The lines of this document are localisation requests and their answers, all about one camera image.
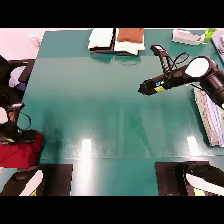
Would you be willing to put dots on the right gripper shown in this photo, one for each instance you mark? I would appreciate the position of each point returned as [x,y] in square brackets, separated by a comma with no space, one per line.
[154,85]

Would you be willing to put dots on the red garment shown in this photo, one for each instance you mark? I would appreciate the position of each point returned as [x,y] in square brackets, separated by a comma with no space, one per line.
[20,154]

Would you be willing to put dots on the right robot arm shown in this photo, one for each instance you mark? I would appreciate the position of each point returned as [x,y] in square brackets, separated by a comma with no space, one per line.
[213,79]

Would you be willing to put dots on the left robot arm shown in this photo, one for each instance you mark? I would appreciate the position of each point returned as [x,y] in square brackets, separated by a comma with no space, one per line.
[32,181]

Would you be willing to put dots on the white garment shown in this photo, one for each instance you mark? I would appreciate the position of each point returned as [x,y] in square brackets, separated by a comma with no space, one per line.
[101,37]
[127,47]

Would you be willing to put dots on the brown garment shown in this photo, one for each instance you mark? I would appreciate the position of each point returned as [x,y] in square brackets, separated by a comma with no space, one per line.
[130,34]

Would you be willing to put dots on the white box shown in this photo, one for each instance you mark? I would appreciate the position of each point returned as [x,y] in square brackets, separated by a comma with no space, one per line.
[186,36]

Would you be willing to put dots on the black garment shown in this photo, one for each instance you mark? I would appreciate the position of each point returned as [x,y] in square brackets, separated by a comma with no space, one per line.
[100,51]

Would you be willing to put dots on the heap of clothes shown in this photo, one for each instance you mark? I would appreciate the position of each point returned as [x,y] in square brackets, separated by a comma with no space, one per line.
[213,120]

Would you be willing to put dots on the green object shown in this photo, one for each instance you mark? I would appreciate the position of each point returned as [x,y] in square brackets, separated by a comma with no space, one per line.
[210,34]

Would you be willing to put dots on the black mounting plate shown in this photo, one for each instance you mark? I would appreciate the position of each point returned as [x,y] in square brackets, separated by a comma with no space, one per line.
[166,178]
[57,179]

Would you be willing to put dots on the pale purple garment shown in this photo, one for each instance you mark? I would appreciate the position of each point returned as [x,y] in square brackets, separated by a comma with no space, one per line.
[16,77]

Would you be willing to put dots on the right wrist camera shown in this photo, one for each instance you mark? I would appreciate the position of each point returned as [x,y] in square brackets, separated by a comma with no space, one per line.
[159,50]

